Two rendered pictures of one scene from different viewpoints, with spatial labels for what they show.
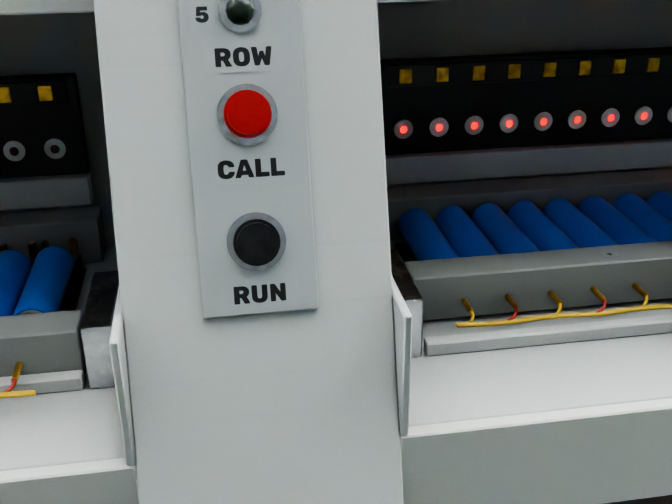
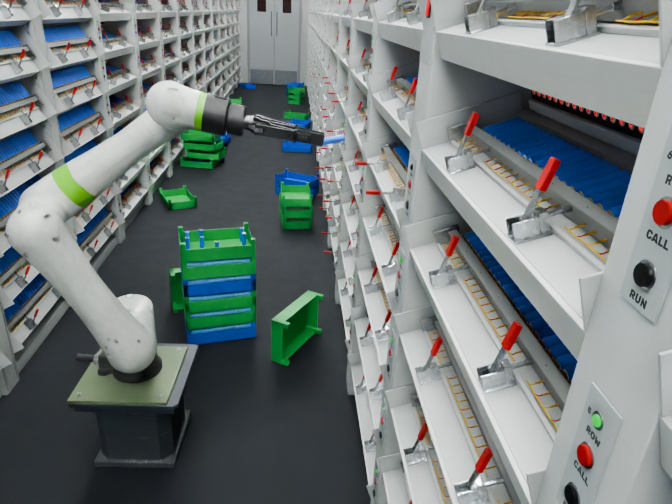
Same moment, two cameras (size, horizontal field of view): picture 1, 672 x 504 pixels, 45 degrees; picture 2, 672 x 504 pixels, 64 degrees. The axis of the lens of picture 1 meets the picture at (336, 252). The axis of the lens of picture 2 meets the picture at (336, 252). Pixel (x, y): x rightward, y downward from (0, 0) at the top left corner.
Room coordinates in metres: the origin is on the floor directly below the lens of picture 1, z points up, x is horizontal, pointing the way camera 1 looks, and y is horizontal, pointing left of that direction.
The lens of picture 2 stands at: (0.19, -0.99, 1.35)
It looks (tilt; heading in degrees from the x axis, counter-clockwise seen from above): 24 degrees down; 93
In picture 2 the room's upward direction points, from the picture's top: 3 degrees clockwise
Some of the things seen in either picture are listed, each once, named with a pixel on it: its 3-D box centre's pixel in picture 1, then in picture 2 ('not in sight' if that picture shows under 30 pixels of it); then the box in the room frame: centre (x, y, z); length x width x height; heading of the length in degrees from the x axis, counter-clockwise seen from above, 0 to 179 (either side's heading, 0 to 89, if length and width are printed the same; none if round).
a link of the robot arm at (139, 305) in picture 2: not in sight; (132, 329); (-0.48, 0.34, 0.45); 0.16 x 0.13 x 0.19; 114
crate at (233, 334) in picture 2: not in sight; (219, 322); (-0.42, 1.05, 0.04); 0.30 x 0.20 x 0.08; 22
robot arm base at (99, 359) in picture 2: not in sight; (119, 358); (-0.54, 0.35, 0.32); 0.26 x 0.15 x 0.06; 178
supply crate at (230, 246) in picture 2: not in sight; (216, 241); (-0.42, 1.05, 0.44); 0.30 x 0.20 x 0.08; 22
